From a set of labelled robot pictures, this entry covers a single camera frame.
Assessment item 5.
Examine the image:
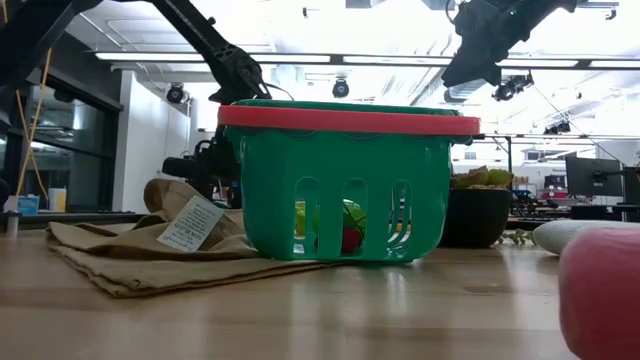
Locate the black glass cabinet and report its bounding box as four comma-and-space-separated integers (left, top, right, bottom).
0, 64, 126, 214

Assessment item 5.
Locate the long ceiling light bar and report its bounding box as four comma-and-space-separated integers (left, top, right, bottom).
94, 51, 640, 70

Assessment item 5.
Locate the pink toy peach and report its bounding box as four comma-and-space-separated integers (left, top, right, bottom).
558, 227, 640, 360

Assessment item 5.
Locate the yellow-green toy vegetable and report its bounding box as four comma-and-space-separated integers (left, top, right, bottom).
294, 199, 321, 237

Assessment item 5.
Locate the green basket with orange rim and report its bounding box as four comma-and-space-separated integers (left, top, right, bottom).
217, 98, 482, 264

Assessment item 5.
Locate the white cloth label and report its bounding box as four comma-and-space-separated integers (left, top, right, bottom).
156, 194, 226, 253

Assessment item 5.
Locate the blue and white box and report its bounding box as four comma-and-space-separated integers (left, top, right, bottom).
17, 194, 41, 216

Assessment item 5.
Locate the yellow cable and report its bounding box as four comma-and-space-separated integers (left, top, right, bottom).
13, 47, 52, 201

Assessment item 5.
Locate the tan folded cloth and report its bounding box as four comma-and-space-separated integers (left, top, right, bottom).
45, 178, 341, 300

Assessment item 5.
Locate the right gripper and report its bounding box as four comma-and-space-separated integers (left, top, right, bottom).
441, 0, 539, 89

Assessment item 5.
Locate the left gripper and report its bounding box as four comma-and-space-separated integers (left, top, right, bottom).
198, 127, 243, 201

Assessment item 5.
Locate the small white cylinder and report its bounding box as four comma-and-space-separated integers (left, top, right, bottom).
5, 209, 21, 239

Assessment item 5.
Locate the black computer monitor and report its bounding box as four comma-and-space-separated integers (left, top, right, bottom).
565, 156, 625, 197
622, 166, 640, 206

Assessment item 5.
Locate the succulent in black pot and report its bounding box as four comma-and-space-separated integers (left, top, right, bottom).
438, 165, 535, 250

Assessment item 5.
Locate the red toy strawberry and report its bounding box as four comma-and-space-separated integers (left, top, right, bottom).
314, 227, 365, 255

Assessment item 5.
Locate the white plaid towel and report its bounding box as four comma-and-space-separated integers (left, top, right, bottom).
532, 219, 640, 257

